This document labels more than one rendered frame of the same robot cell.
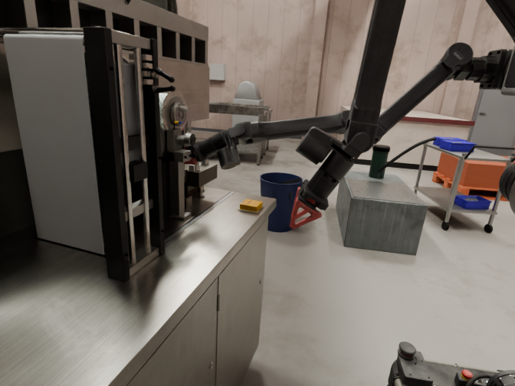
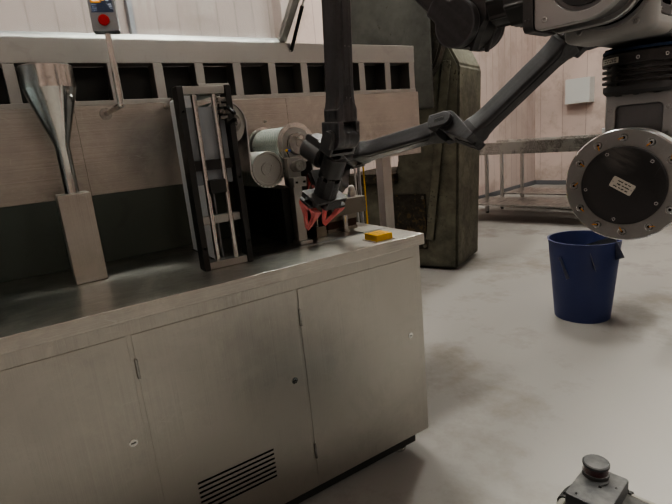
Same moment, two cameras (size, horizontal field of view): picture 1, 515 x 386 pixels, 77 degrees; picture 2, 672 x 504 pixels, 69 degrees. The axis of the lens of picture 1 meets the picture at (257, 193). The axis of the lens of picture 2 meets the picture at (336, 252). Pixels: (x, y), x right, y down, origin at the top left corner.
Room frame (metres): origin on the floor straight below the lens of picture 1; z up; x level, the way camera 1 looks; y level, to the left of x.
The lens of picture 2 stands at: (-0.19, -0.93, 1.27)
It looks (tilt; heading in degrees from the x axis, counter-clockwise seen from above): 13 degrees down; 40
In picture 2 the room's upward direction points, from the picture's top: 5 degrees counter-clockwise
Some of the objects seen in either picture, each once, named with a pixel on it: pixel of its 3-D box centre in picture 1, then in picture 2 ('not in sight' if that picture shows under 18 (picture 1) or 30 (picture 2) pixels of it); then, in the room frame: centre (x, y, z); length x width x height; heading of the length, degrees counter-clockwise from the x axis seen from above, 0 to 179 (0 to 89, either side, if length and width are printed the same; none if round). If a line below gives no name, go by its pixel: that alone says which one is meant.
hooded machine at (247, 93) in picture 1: (248, 109); not in sight; (8.75, 0.38, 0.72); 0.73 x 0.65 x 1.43; 82
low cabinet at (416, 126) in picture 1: (391, 134); not in sight; (7.33, -2.90, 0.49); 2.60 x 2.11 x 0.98; 172
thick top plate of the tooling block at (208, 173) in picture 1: (165, 168); (321, 202); (1.31, 0.39, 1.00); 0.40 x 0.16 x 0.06; 72
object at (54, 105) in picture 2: not in sight; (71, 188); (0.44, 0.61, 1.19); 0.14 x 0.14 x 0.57
